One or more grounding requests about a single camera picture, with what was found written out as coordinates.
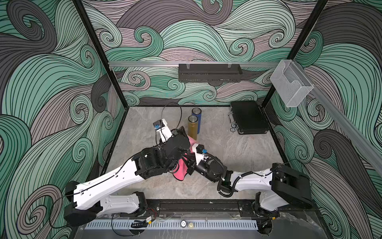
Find pink thermos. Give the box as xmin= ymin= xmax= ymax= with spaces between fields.
xmin=188 ymin=136 xmax=197 ymax=152

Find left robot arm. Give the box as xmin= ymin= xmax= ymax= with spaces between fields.
xmin=64 ymin=135 xmax=196 ymax=227

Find black wall shelf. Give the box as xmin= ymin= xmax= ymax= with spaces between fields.
xmin=178 ymin=63 xmax=243 ymax=85

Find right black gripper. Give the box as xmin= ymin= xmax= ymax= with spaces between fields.
xmin=181 ymin=152 xmax=218 ymax=184

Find gold thermos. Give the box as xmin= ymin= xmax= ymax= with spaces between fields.
xmin=188 ymin=115 xmax=199 ymax=140

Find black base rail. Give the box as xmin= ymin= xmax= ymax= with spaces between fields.
xmin=96 ymin=198 xmax=279 ymax=218

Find clear plastic wall holder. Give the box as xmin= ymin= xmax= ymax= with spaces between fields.
xmin=270 ymin=60 xmax=314 ymax=108

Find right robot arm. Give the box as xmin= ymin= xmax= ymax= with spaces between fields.
xmin=181 ymin=153 xmax=313 ymax=212

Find blue thermos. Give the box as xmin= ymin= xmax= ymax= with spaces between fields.
xmin=192 ymin=108 xmax=202 ymax=134

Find white slotted cable duct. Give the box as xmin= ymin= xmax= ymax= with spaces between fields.
xmin=85 ymin=219 xmax=258 ymax=230

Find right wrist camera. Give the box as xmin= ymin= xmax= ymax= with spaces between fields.
xmin=192 ymin=143 xmax=207 ymax=165

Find pink microfiber cloth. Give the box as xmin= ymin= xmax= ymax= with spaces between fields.
xmin=173 ymin=158 xmax=187 ymax=181

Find black case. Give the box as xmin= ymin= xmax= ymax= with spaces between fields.
xmin=230 ymin=101 xmax=269 ymax=135

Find metal rings on case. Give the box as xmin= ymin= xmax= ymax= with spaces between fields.
xmin=228 ymin=111 xmax=239 ymax=132

